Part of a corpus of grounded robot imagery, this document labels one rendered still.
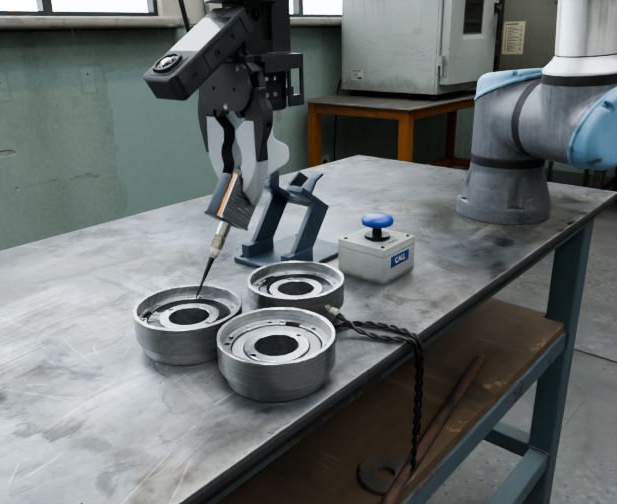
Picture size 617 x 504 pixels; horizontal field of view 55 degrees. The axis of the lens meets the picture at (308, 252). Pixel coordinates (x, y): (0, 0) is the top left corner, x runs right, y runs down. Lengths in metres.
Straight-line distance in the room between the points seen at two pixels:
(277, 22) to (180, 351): 0.34
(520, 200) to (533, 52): 3.48
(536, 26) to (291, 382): 4.07
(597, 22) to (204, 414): 0.66
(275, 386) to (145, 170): 2.02
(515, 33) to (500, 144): 3.53
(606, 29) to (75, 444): 0.75
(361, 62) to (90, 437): 2.66
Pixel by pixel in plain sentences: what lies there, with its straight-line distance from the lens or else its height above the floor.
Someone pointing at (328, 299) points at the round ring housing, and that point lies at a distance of 0.61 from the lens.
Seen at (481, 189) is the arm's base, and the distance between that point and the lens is 0.99.
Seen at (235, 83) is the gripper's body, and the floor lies 1.04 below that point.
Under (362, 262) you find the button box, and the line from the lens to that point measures 0.74.
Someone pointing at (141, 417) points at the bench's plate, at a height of 0.80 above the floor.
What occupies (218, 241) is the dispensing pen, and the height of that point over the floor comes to 0.89.
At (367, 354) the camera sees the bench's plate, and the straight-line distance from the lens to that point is 0.58.
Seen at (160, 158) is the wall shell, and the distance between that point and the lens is 2.50.
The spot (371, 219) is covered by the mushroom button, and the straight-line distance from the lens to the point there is 0.74.
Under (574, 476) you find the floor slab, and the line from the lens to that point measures 1.78.
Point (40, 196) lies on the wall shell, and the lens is 2.26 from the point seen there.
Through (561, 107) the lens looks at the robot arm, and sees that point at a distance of 0.88.
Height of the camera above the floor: 1.09
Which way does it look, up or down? 20 degrees down
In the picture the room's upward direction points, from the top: 1 degrees counter-clockwise
